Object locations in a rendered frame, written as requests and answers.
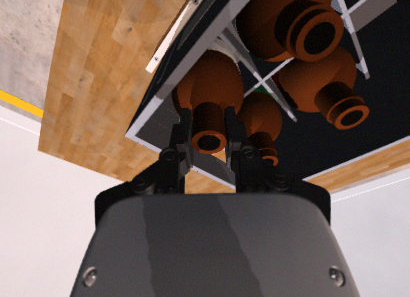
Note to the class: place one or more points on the brown glass bottle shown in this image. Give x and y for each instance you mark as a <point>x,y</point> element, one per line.
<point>276,30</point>
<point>213,83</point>
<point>263,122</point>
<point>324,86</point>

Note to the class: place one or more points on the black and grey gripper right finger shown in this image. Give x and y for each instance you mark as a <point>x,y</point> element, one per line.
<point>255,174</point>

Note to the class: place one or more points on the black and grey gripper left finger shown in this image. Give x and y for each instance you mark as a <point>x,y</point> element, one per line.
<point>165,176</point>

